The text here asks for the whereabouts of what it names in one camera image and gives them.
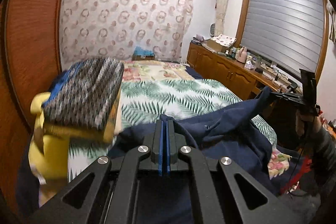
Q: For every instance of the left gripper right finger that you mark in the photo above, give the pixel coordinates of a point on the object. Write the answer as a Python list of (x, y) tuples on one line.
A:
[(171, 147)]

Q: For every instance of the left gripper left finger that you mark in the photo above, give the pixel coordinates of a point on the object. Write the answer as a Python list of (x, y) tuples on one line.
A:
[(157, 147)]

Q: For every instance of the navy blue garment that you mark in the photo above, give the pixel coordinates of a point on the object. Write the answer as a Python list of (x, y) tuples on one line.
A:
[(222, 174)]

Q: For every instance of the right forearm grey sleeve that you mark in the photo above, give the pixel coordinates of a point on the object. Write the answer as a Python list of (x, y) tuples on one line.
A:
[(322, 154)]

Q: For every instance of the right hand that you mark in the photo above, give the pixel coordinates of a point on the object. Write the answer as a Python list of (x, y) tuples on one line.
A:
[(306, 123)]

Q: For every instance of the palm leaf print blanket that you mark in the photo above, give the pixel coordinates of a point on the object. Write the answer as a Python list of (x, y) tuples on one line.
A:
[(143, 102)]

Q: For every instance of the wooden sideboard cabinet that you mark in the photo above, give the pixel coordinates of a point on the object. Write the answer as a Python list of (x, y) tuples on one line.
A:
[(246, 84)]

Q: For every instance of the pink kettle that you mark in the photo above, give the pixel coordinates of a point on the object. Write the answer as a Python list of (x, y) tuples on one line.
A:
[(241, 55)]

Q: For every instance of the grey window blind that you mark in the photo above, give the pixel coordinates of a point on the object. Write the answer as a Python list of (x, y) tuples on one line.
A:
[(288, 32)]

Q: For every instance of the floral quilt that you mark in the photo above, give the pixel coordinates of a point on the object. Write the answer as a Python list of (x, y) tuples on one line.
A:
[(152, 70)]

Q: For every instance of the grey patterned folded cloth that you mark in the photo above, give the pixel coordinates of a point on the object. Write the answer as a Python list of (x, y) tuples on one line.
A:
[(83, 97)]

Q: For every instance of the blue box at headboard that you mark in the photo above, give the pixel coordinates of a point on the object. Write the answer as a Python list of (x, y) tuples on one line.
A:
[(142, 54)]

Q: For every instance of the cardboard box with cloth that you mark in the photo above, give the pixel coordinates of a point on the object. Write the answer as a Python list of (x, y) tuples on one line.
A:
[(219, 43)]

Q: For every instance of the yellow folded cloth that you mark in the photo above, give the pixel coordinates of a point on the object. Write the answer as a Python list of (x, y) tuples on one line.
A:
[(56, 158)]

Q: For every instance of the small white fan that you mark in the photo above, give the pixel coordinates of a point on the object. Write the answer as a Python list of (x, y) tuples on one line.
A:
[(212, 30)]

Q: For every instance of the wooden wardrobe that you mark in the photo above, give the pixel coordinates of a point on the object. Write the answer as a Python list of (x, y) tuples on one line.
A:
[(30, 60)]

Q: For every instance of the circle pattern wall curtain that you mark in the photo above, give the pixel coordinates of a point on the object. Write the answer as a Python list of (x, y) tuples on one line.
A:
[(114, 28)]

